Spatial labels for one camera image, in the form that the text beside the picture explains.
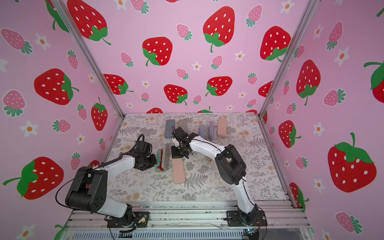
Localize grey case with red glasses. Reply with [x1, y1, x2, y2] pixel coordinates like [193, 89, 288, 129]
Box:
[155, 144, 171, 173]

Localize light blue case white glasses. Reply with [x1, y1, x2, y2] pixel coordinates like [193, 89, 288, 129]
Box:
[199, 125, 206, 139]

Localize grey case mint interior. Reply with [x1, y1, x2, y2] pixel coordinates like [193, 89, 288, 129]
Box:
[176, 119, 188, 132]

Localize pink case black glasses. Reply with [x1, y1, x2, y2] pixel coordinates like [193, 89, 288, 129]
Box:
[172, 159, 186, 185]

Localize blue-grey case purple glasses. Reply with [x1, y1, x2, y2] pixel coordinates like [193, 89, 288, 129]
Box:
[164, 120, 175, 139]

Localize grey case tan interior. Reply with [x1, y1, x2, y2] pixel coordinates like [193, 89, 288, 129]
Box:
[209, 121, 215, 141]

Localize pink case round glasses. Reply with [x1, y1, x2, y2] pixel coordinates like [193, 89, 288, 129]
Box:
[217, 118, 228, 138]

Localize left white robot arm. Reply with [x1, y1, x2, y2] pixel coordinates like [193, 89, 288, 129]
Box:
[60, 134, 157, 222]

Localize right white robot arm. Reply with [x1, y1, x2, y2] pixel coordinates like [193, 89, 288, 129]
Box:
[171, 127, 259, 225]

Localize floral table mat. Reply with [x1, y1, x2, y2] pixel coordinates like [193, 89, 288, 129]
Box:
[107, 113, 287, 202]

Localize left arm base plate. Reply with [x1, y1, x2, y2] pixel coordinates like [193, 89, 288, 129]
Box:
[105, 212, 150, 231]

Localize aluminium rail frame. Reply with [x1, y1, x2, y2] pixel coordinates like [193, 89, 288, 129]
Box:
[59, 200, 316, 240]

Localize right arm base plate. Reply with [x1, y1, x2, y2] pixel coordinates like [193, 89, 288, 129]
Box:
[224, 210, 268, 228]

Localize electronics board with cables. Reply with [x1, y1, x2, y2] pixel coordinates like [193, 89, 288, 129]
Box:
[242, 228, 260, 240]

